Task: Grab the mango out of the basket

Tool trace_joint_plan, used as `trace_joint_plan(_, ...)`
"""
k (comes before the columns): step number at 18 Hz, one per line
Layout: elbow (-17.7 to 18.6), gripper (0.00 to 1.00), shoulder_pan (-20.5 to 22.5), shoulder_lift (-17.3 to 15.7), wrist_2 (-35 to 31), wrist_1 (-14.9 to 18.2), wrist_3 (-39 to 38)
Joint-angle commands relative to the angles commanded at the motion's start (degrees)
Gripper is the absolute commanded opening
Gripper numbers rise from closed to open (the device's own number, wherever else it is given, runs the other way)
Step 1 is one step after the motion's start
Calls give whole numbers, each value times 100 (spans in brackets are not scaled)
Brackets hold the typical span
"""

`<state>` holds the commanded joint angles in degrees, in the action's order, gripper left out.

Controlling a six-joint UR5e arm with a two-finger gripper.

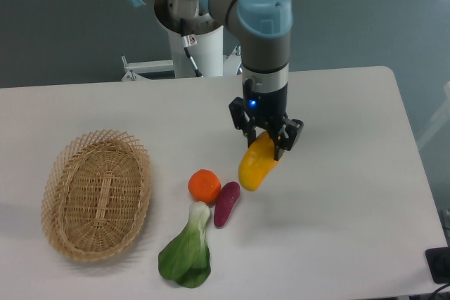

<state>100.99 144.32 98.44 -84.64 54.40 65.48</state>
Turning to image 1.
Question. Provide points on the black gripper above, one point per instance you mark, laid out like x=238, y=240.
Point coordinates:
x=268, y=112

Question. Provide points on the yellow mango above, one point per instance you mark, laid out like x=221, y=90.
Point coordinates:
x=257, y=162

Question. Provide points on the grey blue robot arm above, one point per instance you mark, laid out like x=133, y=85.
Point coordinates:
x=260, y=27

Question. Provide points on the woven wicker basket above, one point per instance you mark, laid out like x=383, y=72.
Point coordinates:
x=97, y=196

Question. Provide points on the purple sweet potato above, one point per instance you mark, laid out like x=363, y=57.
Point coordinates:
x=226, y=199

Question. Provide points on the orange fruit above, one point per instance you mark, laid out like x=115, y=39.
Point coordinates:
x=204, y=186

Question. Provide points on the green bok choy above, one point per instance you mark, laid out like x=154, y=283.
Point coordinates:
x=186, y=259

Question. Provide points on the black device at table edge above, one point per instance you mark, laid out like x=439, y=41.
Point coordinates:
x=438, y=264

